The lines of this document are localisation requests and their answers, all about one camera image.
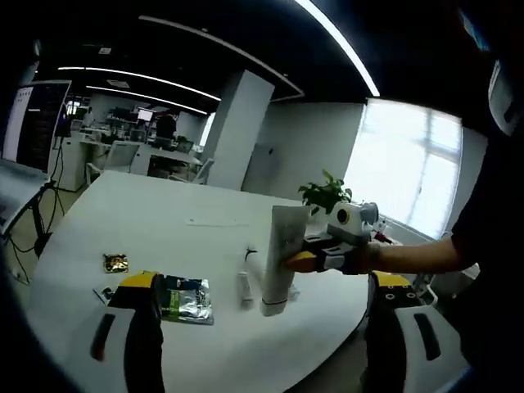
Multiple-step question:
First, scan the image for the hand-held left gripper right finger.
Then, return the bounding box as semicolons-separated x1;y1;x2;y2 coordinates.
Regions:
361;272;470;393

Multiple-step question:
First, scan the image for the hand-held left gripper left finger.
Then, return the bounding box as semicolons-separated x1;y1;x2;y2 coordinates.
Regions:
81;272;166;393

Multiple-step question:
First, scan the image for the tall white skincare tube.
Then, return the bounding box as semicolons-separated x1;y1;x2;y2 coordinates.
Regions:
259;205;313;318

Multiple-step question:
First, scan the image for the small white blue sachet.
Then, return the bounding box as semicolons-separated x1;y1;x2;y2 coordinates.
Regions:
93;286;116;306

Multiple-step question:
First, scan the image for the small white bottle red label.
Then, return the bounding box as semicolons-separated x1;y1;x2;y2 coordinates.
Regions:
237;269;256;309

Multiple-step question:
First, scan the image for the person's right hand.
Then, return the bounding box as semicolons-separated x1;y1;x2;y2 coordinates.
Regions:
343;241;386;277

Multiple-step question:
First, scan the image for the potted green plant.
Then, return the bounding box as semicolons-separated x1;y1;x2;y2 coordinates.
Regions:
297;169;354;224

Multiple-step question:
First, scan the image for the green black foil packet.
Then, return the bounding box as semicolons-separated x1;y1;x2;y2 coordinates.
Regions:
156;274;215;327

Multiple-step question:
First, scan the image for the gold foil sachet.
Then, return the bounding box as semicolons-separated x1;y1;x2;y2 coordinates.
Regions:
102;253;132;273

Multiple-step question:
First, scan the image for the large window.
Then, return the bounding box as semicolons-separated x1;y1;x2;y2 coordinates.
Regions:
343;97;464;241

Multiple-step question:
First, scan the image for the white office chair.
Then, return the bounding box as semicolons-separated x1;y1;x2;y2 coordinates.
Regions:
192;156;216;186
103;139;141;174

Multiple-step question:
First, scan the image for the person's dark clothing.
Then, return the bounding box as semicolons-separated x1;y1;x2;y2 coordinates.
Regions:
448;0;524;372

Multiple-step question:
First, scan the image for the long ceiling light strip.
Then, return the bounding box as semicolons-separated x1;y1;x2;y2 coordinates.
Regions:
294;0;384;97

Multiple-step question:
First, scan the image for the white standing desk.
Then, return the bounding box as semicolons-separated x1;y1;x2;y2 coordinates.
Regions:
0;156;55;284

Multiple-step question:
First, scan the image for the white chest device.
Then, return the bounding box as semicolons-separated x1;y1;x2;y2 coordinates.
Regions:
486;59;519;137

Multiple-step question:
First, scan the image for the large display screen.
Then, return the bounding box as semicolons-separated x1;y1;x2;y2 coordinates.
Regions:
1;79;73;174

